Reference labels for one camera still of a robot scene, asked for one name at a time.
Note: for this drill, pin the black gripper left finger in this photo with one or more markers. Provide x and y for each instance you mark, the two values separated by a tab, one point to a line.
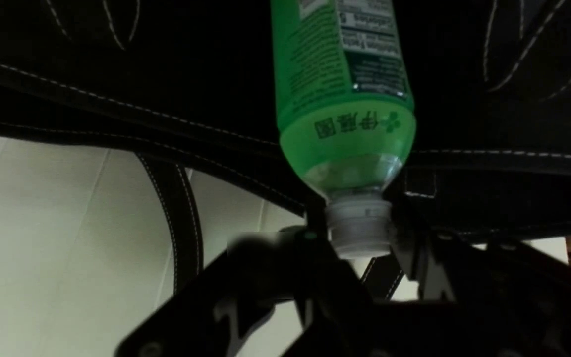
232	304

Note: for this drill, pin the black shoulder bag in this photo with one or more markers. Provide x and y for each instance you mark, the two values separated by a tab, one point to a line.
167	66

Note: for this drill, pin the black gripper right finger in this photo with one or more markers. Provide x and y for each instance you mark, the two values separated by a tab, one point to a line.
484	304

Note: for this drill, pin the green plastic bottle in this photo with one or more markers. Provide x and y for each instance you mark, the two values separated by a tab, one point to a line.
337	100

